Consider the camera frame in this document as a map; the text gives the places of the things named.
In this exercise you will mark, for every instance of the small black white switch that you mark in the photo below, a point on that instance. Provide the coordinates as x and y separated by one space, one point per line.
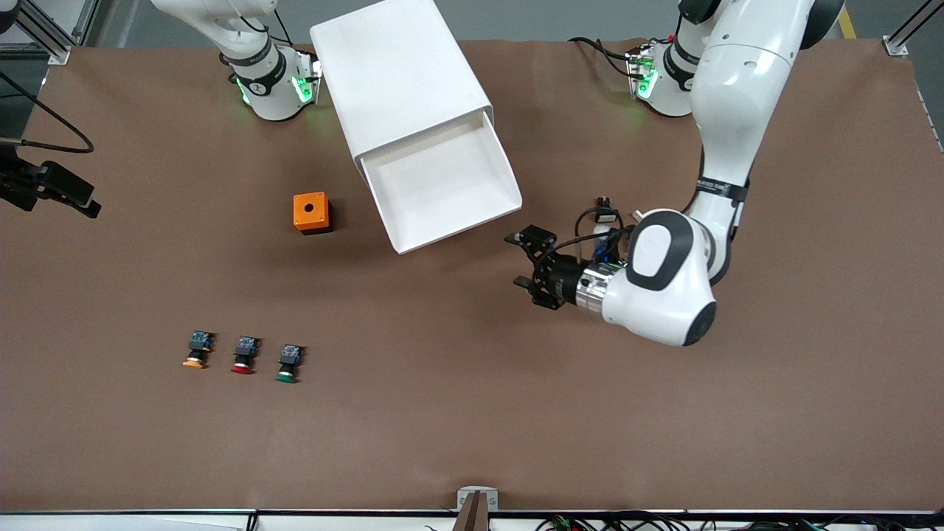
606 214

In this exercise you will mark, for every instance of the yellow push button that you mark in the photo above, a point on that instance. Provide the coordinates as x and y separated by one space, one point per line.
198 349

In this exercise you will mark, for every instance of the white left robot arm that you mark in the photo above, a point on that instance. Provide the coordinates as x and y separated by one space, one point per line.
737 88

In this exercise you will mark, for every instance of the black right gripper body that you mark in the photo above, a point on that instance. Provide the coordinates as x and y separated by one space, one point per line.
21 184

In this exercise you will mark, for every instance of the orange button enclosure box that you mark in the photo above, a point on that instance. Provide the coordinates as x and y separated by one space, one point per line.
308 209

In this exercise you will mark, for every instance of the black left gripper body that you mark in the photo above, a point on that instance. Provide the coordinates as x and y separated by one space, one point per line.
565 281

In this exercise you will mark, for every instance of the grey metal bracket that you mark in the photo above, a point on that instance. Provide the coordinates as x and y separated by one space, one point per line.
466 501

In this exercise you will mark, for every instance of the red push button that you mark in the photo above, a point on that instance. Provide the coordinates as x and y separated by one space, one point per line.
244 354

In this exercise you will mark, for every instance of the white table edge rail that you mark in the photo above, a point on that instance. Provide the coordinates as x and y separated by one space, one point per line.
147 522

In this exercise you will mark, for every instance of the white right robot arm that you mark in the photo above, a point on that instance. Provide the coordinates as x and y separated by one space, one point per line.
269 88

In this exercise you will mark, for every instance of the green push button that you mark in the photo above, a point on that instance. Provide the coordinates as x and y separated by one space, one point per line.
289 363

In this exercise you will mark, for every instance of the aluminium frame profile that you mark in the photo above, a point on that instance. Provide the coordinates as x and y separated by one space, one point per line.
51 48
897 46

